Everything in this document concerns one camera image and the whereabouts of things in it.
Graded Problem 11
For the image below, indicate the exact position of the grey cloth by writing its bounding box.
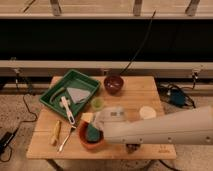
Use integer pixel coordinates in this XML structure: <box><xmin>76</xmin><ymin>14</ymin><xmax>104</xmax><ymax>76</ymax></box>
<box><xmin>67</xmin><ymin>87</ymin><xmax>90</xmax><ymax>103</ymax></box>

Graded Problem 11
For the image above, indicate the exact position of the green plastic tray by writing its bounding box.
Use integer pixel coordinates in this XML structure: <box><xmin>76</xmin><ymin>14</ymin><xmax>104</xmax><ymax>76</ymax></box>
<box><xmin>40</xmin><ymin>69</ymin><xmax>100</xmax><ymax>118</ymax></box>

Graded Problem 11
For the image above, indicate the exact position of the yellow banana toy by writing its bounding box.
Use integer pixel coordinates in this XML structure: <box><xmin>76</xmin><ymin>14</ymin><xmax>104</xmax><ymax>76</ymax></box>
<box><xmin>51</xmin><ymin>121</ymin><xmax>61</xmax><ymax>146</ymax></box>

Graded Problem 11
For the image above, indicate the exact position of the green sponge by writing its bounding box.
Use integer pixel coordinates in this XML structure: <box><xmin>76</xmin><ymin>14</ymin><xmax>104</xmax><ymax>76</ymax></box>
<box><xmin>86</xmin><ymin>124</ymin><xmax>102</xmax><ymax>143</ymax></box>

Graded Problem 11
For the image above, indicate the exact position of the terracotta bowl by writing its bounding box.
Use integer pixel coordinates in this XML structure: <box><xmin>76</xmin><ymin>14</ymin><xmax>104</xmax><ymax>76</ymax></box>
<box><xmin>78</xmin><ymin>121</ymin><xmax>105</xmax><ymax>150</ymax></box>

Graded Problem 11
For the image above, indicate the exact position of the green plastic cup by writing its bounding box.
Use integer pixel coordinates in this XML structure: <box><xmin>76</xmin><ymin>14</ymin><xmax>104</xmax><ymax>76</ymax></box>
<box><xmin>91</xmin><ymin>97</ymin><xmax>104</xmax><ymax>112</ymax></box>

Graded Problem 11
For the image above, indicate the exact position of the dark red bowl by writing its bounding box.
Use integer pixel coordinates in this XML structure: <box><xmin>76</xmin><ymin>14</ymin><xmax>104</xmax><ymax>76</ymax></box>
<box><xmin>104</xmin><ymin>75</ymin><xmax>124</xmax><ymax>94</ymax></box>

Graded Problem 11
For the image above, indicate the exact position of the white dish brush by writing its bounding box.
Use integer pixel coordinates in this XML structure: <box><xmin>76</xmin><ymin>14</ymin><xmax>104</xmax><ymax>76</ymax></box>
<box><xmin>61</xmin><ymin>96</ymin><xmax>75</xmax><ymax>125</ymax></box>

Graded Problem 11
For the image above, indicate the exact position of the black power adapter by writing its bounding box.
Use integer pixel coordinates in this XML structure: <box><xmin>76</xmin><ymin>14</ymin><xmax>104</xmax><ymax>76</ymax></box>
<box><xmin>0</xmin><ymin>132</ymin><xmax>14</xmax><ymax>155</ymax></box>

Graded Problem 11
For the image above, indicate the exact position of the black cable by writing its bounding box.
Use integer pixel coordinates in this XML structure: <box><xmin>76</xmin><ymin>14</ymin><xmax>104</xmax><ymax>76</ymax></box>
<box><xmin>119</xmin><ymin>9</ymin><xmax>157</xmax><ymax>76</ymax></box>

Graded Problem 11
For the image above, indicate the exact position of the wooden table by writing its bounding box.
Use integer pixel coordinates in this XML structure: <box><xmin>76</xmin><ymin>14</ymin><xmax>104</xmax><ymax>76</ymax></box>
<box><xmin>27</xmin><ymin>76</ymin><xmax>176</xmax><ymax>163</ymax></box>

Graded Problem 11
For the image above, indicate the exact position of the blue device with cables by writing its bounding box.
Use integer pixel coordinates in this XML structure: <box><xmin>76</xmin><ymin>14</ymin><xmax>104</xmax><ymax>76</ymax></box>
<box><xmin>157</xmin><ymin>84</ymin><xmax>196</xmax><ymax>108</ymax></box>

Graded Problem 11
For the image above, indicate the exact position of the green curved vegetable toy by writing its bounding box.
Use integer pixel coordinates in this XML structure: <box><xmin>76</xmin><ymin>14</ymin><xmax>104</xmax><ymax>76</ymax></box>
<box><xmin>49</xmin><ymin>87</ymin><xmax>65</xmax><ymax>104</ymax></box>

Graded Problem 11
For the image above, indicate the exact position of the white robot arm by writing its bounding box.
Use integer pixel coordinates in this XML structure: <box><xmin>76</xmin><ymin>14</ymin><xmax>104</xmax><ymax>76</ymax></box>
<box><xmin>92</xmin><ymin>106</ymin><xmax>213</xmax><ymax>145</ymax></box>

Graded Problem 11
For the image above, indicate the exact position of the brown pine cone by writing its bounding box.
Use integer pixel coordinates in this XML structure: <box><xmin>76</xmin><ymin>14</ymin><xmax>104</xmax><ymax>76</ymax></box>
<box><xmin>126</xmin><ymin>144</ymin><xmax>139</xmax><ymax>154</ymax></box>

